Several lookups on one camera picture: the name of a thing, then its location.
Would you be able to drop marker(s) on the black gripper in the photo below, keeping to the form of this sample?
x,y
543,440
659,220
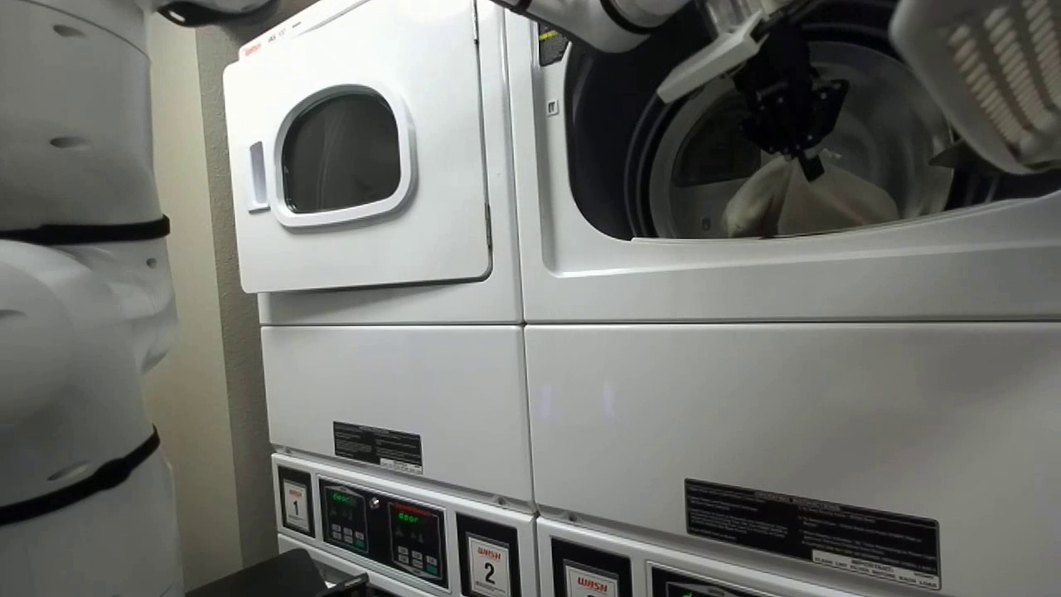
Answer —
x,y
789,107

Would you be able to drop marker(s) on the beige clothing item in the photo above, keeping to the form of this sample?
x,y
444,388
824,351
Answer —
x,y
781,199

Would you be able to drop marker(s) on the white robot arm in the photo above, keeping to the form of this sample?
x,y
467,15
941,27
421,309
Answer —
x,y
84,299

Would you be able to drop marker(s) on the open upper dryer door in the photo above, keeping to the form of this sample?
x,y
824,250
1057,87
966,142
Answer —
x,y
996,76

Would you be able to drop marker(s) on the white stacked dryer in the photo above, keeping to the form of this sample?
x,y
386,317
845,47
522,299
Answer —
x,y
416,379
908,365

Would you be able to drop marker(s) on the dryer control panel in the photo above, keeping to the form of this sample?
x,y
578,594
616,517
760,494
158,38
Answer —
x,y
407,538

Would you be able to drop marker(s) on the black warning label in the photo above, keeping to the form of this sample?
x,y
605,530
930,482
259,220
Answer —
x,y
852,538

